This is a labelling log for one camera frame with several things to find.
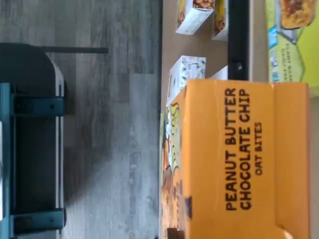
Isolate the orange Bobo's peanut butter box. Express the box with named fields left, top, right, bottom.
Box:
left=159, top=79, right=311, bottom=239

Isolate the white patterned pantry box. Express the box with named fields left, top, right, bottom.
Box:
left=208, top=66, right=229, bottom=81
left=166, top=55, right=207, bottom=107

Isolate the yellow label granola box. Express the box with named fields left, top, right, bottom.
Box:
left=211, top=0, right=229, bottom=41
left=175, top=0, right=215, bottom=35

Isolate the black metal shelf rack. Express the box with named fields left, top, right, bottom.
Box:
left=228, top=0, right=250, bottom=82

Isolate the green Bobo's apple pie box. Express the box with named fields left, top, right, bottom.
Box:
left=265, top=0, right=319, bottom=97

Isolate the dark metal rod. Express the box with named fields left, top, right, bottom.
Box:
left=44, top=47, right=109, bottom=54

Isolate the dark teal wheeled cart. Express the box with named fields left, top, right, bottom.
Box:
left=0, top=42, right=67, bottom=236

